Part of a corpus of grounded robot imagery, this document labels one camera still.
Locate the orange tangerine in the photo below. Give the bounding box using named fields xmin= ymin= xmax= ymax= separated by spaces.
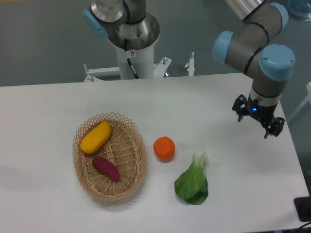
xmin=153 ymin=136 xmax=175 ymax=162

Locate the white frame at right edge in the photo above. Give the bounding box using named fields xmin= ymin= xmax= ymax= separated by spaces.
xmin=287 ymin=82 xmax=311 ymax=125

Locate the white levelling foot bracket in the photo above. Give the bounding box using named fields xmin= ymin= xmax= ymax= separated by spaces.
xmin=185 ymin=52 xmax=196 ymax=76

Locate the green bok choy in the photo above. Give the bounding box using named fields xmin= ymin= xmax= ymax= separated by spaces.
xmin=174 ymin=150 xmax=208 ymax=205

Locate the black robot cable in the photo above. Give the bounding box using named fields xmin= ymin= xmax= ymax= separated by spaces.
xmin=123 ymin=38 xmax=140 ymax=80

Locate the black device at table edge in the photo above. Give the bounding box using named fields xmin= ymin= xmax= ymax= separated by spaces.
xmin=294 ymin=196 xmax=311 ymax=222

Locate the purple sweet potato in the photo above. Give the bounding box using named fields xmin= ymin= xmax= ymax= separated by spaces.
xmin=92 ymin=157 xmax=120 ymax=182

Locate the yellow mango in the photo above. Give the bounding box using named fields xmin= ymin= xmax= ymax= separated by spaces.
xmin=80 ymin=121 xmax=112 ymax=154

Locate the woven wicker basket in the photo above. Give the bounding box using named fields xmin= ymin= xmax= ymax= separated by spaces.
xmin=73 ymin=112 xmax=147 ymax=202

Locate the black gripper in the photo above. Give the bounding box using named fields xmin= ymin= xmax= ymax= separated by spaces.
xmin=232 ymin=94 xmax=285 ymax=139

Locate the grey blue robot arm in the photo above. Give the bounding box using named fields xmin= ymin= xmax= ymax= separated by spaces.
xmin=82 ymin=0 xmax=295 ymax=136

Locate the blue bag in corner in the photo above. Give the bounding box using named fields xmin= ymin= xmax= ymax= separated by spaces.
xmin=287 ymin=0 xmax=311 ymax=21

